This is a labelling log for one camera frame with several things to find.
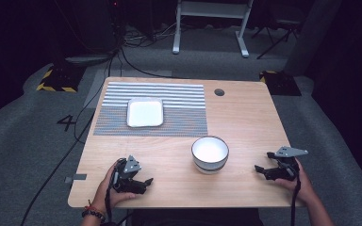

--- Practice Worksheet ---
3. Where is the white desk frame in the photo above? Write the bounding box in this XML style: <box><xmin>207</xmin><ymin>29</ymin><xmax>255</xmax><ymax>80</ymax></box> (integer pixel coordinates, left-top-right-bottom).
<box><xmin>172</xmin><ymin>0</ymin><xmax>255</xmax><ymax>58</ymax></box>

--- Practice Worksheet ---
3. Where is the grey power strip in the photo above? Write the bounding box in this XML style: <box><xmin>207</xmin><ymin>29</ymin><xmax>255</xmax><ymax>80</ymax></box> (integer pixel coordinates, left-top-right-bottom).
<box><xmin>64</xmin><ymin>54</ymin><xmax>116</xmax><ymax>66</ymax></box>

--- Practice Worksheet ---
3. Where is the right hand-held gripper cable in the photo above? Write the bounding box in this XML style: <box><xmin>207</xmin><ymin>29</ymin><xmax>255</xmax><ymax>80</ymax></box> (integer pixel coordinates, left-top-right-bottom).
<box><xmin>289</xmin><ymin>168</ymin><xmax>302</xmax><ymax>226</ymax></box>

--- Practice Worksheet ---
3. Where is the black curved floor cable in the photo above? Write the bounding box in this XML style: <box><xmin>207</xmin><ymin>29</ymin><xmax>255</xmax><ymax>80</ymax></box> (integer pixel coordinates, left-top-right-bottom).
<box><xmin>119</xmin><ymin>45</ymin><xmax>187</xmax><ymax>80</ymax></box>

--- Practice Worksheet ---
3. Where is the grey column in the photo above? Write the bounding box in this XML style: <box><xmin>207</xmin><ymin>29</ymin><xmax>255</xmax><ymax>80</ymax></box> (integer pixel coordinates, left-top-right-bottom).
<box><xmin>283</xmin><ymin>0</ymin><xmax>343</xmax><ymax>77</ymax></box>

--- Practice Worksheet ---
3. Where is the person's dark lap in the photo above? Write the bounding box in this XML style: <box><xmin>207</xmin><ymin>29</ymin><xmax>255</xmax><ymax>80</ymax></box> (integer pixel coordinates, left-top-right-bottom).
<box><xmin>128</xmin><ymin>208</ymin><xmax>265</xmax><ymax>226</ymax></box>

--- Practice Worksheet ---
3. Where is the beaded bracelet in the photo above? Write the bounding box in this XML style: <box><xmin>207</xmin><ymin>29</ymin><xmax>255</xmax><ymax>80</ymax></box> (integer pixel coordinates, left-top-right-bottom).
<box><xmin>81</xmin><ymin>202</ymin><xmax>107</xmax><ymax>222</ymax></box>

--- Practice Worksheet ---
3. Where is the grey tape strip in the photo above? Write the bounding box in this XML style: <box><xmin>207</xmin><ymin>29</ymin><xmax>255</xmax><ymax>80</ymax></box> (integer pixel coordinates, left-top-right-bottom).
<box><xmin>64</xmin><ymin>173</ymin><xmax>88</xmax><ymax>185</ymax></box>

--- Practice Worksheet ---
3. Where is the black tripod stand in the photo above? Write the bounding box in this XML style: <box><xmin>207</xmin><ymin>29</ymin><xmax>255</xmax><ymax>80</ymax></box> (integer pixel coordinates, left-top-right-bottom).
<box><xmin>252</xmin><ymin>17</ymin><xmax>300</xmax><ymax>60</ymax></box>

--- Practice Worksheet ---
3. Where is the left hand-held gripper cable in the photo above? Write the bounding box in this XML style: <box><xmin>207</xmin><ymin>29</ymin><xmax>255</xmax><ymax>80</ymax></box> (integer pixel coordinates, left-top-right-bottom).
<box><xmin>104</xmin><ymin>158</ymin><xmax>123</xmax><ymax>226</ymax></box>

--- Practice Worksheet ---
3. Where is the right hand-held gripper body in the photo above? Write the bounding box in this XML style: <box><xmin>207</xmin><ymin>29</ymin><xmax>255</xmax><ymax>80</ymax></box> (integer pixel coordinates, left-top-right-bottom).
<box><xmin>263</xmin><ymin>146</ymin><xmax>309</xmax><ymax>183</ymax></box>

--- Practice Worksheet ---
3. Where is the black yellow striped floor base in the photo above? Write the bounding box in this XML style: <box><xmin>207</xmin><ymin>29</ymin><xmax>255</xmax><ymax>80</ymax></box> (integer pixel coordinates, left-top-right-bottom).
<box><xmin>258</xmin><ymin>70</ymin><xmax>303</xmax><ymax>97</ymax></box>
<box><xmin>36</xmin><ymin>64</ymin><xmax>87</xmax><ymax>94</ymax></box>

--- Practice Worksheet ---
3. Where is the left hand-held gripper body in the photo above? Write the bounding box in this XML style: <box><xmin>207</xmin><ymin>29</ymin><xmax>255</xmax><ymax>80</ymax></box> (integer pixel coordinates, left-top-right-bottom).
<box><xmin>110</xmin><ymin>154</ymin><xmax>148</xmax><ymax>195</ymax></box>

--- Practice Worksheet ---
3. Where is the white square plate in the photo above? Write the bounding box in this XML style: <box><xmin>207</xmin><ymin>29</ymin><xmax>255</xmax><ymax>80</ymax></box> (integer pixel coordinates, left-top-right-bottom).
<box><xmin>125</xmin><ymin>97</ymin><xmax>165</xmax><ymax>128</ymax></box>

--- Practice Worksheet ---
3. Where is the grey striped placemat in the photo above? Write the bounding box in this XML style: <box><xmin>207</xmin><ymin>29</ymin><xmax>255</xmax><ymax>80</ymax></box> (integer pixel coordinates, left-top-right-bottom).
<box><xmin>92</xmin><ymin>81</ymin><xmax>209</xmax><ymax>137</ymax></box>

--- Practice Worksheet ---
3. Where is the long black floor cable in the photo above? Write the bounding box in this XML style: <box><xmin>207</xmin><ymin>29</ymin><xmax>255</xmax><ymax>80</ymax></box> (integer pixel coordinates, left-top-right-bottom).
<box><xmin>20</xmin><ymin>53</ymin><xmax>116</xmax><ymax>226</ymax></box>

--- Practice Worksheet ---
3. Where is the person's left hand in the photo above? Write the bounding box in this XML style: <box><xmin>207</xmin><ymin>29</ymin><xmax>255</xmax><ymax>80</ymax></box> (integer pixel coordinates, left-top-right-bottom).
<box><xmin>91</xmin><ymin>161</ymin><xmax>138</xmax><ymax>211</ymax></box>

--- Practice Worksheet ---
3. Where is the person's right hand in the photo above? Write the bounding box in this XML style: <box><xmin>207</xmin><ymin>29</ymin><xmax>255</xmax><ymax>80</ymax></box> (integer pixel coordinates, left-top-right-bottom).
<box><xmin>274</xmin><ymin>158</ymin><xmax>318</xmax><ymax>204</ymax></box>

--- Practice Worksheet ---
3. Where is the hand-held gripper cable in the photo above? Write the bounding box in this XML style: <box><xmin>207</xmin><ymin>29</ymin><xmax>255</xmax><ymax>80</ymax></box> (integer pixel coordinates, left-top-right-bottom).
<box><xmin>289</xmin><ymin>168</ymin><xmax>302</xmax><ymax>226</ymax></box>
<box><xmin>104</xmin><ymin>158</ymin><xmax>123</xmax><ymax>226</ymax></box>

